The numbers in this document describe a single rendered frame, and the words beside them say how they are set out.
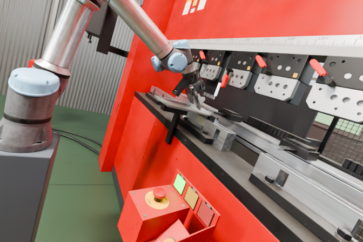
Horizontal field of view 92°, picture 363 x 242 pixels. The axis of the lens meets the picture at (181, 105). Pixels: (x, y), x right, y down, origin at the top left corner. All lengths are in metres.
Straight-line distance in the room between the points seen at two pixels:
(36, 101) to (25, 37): 2.98
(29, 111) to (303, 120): 1.27
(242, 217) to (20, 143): 0.69
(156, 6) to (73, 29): 1.10
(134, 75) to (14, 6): 2.35
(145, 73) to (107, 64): 1.85
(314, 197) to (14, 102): 0.89
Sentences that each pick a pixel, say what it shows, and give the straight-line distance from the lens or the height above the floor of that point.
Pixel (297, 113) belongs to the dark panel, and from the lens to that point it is 1.28.
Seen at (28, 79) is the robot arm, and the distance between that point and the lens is 0.66.
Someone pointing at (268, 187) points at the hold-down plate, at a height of 0.90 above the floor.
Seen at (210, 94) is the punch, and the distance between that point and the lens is 1.01.
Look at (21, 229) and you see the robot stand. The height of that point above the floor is 0.51.
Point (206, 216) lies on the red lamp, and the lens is 0.56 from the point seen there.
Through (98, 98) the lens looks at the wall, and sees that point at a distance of 3.60.
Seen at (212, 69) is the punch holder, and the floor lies 1.23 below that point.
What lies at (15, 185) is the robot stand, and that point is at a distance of 0.75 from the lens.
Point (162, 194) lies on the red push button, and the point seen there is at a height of 0.81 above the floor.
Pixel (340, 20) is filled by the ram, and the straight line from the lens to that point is 0.75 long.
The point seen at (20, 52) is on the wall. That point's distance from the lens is 3.64.
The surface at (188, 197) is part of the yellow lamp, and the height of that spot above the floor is 0.80.
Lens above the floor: 1.14
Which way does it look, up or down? 9 degrees down
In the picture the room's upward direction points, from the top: 19 degrees clockwise
